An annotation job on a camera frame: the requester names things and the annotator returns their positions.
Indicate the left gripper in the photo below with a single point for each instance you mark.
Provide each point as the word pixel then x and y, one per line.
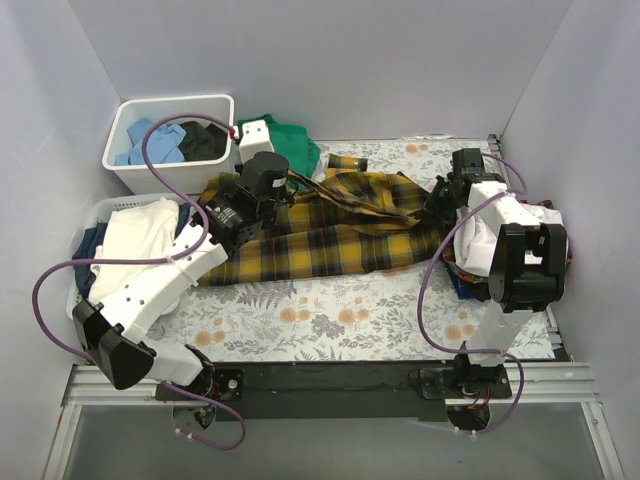
pixel 279 190

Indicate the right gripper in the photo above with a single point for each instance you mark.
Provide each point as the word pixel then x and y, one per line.
pixel 440 198

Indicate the yellow plaid long sleeve shirt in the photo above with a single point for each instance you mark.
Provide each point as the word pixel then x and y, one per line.
pixel 353 222

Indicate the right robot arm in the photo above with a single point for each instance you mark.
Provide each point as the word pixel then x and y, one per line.
pixel 517 290

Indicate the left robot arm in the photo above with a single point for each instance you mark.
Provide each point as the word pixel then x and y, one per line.
pixel 113 331

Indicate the white folded shirt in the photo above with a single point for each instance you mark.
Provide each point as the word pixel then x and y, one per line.
pixel 474 243

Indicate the green printed shirt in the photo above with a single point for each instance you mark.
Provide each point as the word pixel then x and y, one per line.
pixel 292 142

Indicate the black garment in bin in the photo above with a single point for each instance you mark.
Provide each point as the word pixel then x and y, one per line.
pixel 202 143

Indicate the white plastic bin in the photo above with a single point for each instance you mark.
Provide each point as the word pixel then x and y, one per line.
pixel 189 177

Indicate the light blue shirt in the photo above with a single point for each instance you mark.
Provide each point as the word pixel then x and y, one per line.
pixel 162 146

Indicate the white folded garment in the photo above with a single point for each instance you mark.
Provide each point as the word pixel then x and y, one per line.
pixel 141 232

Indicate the floral tablecloth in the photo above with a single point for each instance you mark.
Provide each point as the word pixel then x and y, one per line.
pixel 359 317

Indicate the white laundry basket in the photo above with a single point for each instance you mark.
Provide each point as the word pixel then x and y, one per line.
pixel 102 211

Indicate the navy blue garment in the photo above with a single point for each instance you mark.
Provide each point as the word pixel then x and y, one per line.
pixel 83 275

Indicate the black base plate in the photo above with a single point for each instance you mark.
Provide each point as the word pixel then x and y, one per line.
pixel 333 390

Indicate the aluminium frame rail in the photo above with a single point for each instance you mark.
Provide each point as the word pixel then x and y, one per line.
pixel 378 420

